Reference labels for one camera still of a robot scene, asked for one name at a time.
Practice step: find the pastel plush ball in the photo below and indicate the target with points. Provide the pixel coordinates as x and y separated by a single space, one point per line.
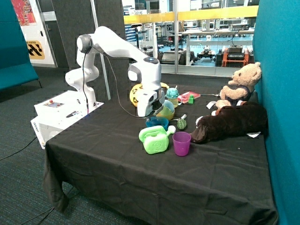
168 107

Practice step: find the metal spoon near bowl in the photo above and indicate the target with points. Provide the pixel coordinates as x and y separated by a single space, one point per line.
181 118

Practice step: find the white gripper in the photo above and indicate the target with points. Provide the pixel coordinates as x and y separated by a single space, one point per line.
150 102

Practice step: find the green toy vegetable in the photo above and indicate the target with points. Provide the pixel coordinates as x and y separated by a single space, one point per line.
181 124

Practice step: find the purple plastic cup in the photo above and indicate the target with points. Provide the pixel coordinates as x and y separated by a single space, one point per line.
181 143

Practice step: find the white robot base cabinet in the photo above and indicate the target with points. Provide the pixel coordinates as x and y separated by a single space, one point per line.
60 112

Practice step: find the green toy block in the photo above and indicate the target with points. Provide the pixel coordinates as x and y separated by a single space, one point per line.
191 99

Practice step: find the white lab table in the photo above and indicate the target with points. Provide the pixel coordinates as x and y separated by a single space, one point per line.
203 45

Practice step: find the tan teddy bear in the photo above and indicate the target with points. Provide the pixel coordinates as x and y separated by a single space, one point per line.
241 86

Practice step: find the red book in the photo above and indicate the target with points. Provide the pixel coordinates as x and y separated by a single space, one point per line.
183 98

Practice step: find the black tablecloth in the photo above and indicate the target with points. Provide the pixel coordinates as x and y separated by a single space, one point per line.
224 182

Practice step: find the yellow black sign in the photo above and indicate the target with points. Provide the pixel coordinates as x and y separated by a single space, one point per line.
35 50

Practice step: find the teal sofa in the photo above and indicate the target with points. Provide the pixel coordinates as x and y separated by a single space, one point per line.
15 66

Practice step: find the orange black wheeled robot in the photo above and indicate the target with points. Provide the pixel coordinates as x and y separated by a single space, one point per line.
234 56

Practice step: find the yellow plastic bowl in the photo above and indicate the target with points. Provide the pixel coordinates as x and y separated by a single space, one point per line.
167 116

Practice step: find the metal spoon near bear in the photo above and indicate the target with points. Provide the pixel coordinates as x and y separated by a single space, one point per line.
216 95

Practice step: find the green toy watering can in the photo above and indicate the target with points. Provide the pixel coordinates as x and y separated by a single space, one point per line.
156 139

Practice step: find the teal sippy cup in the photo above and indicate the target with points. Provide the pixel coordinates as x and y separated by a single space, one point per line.
173 96

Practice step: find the yellow black soccer ball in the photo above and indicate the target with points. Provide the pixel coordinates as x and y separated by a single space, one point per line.
134 93

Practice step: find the blue plastic bowl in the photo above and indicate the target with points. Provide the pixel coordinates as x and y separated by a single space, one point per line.
157 121

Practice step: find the dark brown plush toy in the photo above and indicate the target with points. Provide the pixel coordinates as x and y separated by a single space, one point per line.
250 117

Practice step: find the red poster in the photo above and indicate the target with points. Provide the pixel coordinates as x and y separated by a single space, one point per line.
24 12

